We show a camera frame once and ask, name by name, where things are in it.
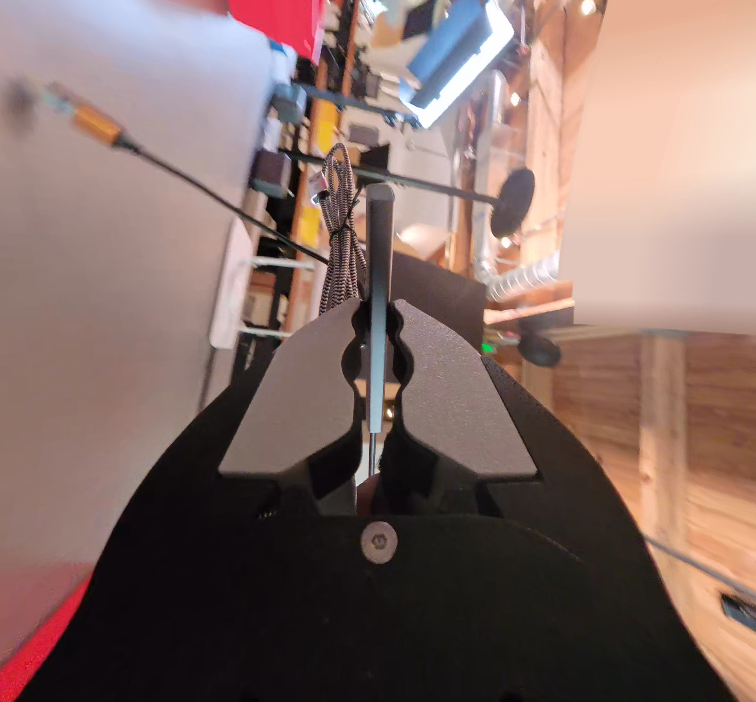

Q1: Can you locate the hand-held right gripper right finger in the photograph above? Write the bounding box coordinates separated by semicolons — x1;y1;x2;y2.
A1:
378;300;538;511

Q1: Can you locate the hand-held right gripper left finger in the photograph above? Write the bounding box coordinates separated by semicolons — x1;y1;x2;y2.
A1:
219;297;362;516

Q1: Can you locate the braided black white cable bundle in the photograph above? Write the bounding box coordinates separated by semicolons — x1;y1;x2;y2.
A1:
308;143;368;318

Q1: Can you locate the black cable with orange plug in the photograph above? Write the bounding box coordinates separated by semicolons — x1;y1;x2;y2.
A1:
41;82;332;268

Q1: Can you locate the black foam board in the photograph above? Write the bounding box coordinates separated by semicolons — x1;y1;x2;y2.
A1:
390;250;486;354

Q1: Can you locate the black pole stand with disc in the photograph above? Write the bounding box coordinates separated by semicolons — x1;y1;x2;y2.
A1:
282;149;536;240

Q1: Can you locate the small grey charger block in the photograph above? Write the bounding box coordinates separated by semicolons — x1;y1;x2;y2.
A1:
271;83;308;124
248;149;295;201

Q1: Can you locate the studio light panel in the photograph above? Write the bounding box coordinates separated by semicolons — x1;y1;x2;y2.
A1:
400;0;518;130

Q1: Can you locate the silver ventilation duct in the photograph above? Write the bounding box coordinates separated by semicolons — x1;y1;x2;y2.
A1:
472;241;562;302

